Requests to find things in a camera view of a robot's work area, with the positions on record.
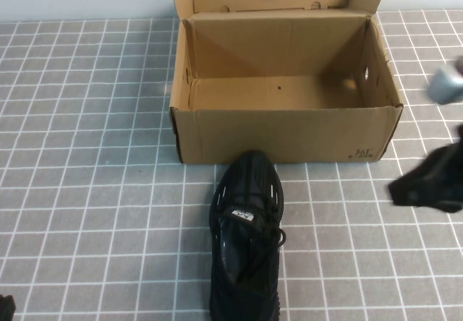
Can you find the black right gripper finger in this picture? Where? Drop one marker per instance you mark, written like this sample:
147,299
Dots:
443,154
423,198

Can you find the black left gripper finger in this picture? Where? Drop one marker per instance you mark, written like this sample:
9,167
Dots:
8,310

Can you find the black knit sneaker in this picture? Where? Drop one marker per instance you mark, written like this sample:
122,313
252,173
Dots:
246,248

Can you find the right robot arm silver black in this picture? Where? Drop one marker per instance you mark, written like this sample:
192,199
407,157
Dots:
445,84

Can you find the brown cardboard shoe box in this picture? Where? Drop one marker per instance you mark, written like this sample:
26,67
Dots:
275,133

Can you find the grey grid tablecloth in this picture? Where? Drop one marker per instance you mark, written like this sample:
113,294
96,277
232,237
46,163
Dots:
108,227

